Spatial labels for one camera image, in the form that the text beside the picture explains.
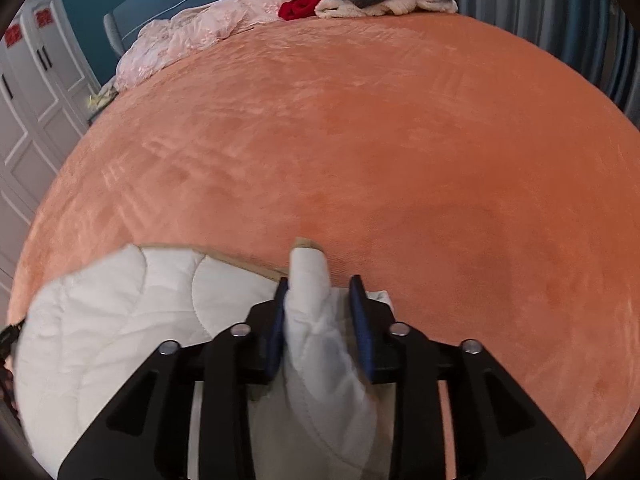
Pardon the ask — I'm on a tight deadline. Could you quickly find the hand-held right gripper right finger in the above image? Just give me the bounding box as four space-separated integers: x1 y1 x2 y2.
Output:
348 274 586 480

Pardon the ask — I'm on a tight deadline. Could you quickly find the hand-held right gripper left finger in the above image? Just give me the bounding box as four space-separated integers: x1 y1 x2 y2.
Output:
57 276 291 480

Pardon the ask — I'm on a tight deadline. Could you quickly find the white quilted jacket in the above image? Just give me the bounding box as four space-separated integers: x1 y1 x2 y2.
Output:
7 236 397 480

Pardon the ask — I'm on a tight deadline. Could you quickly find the orange bed blanket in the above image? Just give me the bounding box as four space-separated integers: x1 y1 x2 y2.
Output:
7 10 640 480

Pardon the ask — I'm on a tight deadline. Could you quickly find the pale yellow cloth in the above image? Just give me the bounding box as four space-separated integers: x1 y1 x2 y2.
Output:
87 82 119 112

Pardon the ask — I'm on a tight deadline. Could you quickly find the pink floral quilt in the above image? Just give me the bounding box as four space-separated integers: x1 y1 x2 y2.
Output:
116 0 321 88

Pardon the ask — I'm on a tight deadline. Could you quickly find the white panelled wardrobe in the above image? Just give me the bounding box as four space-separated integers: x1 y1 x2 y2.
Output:
0 0 102 306

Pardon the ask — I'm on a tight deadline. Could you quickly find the cream fleece garment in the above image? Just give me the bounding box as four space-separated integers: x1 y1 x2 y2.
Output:
315 0 459 20

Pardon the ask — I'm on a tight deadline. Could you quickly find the grey pleated curtain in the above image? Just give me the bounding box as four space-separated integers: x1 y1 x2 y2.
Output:
425 0 640 128

